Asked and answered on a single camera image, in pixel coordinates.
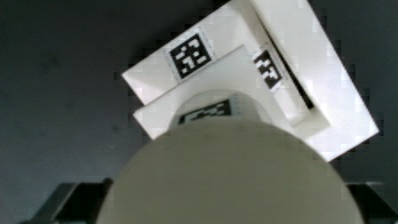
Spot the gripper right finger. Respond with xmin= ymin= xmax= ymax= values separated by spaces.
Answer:
xmin=346 ymin=182 xmax=398 ymax=224

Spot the white lamp base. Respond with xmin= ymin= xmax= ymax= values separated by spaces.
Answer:
xmin=122 ymin=0 xmax=378 ymax=160

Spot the white lamp bulb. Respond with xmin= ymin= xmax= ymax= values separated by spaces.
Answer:
xmin=99 ymin=89 xmax=362 ymax=224

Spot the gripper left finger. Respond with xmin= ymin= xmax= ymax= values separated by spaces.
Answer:
xmin=19 ymin=178 xmax=113 ymax=224

